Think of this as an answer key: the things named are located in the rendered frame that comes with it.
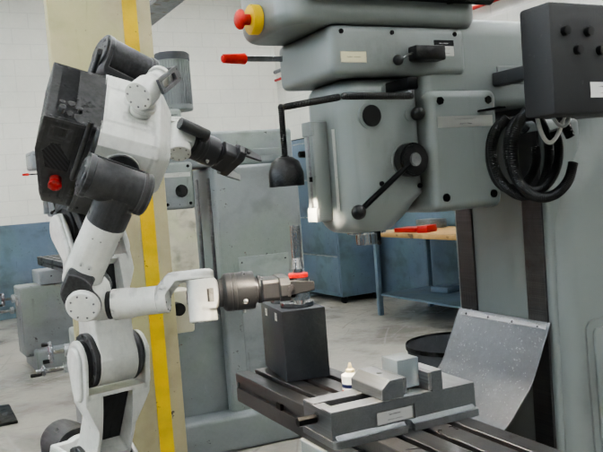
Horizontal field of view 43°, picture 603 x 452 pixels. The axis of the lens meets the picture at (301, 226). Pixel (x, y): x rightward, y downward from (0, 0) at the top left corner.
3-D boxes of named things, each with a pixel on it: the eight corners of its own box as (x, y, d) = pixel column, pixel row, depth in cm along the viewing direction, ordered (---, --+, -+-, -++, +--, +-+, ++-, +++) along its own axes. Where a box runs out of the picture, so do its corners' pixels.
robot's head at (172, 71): (128, 80, 173) (155, 73, 169) (147, 65, 180) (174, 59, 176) (140, 105, 176) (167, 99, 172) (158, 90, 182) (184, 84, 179)
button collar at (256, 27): (256, 31, 152) (254, 0, 151) (244, 38, 157) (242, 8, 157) (265, 31, 152) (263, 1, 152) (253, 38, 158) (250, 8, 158)
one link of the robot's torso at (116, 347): (72, 391, 202) (42, 220, 207) (133, 377, 213) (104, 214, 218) (93, 388, 190) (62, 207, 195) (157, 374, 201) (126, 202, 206)
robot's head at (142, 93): (118, 107, 174) (129, 76, 168) (141, 89, 182) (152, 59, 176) (143, 122, 174) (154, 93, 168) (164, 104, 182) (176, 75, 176)
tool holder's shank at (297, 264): (289, 273, 180) (285, 226, 179) (293, 272, 182) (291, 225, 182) (301, 273, 178) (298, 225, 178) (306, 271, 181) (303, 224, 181)
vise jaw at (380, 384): (382, 401, 151) (380, 381, 151) (351, 388, 162) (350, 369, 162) (407, 395, 154) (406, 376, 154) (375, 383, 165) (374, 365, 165)
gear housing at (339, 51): (333, 73, 149) (329, 22, 149) (279, 91, 171) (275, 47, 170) (468, 73, 164) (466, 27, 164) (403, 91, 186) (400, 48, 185)
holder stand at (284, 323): (286, 383, 199) (281, 307, 198) (265, 365, 220) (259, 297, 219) (330, 376, 202) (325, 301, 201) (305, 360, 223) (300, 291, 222)
